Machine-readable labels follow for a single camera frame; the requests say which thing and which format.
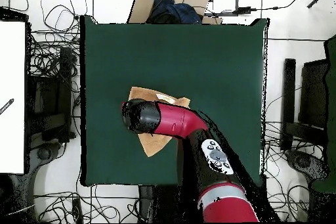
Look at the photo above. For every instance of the black power strip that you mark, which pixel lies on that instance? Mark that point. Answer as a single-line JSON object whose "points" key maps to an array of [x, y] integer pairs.
{"points": [[77, 210]]}

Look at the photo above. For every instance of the grey caster base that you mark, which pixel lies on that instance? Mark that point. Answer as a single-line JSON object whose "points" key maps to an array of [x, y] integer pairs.
{"points": [[304, 162]]}

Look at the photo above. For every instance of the orange terry towel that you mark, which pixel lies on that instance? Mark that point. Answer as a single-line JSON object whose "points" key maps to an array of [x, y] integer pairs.
{"points": [[152, 145]]}

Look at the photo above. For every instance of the black frame stand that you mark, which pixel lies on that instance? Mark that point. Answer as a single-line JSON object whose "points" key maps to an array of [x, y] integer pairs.
{"points": [[64, 90]]}

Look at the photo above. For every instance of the dark green table cloth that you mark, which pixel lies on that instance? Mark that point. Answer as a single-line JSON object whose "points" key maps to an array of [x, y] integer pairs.
{"points": [[183, 55]]}

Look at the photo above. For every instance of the dark blue garment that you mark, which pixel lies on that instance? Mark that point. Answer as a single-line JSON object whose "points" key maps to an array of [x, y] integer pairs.
{"points": [[178, 12]]}

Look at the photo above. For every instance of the black power adapter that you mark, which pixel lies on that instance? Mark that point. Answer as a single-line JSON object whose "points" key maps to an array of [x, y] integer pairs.
{"points": [[242, 10]]}

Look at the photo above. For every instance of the brown cardboard box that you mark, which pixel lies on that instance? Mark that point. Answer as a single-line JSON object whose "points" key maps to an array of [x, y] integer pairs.
{"points": [[141, 8]]}

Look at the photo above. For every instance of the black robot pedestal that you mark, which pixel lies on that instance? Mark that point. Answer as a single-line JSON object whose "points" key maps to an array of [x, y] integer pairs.
{"points": [[157, 203]]}

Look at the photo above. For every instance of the black striped stick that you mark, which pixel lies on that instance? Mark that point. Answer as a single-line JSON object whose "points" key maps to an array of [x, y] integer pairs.
{"points": [[6, 106]]}

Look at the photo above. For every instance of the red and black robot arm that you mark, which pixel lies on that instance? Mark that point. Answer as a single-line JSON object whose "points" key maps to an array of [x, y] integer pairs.
{"points": [[178, 121]]}

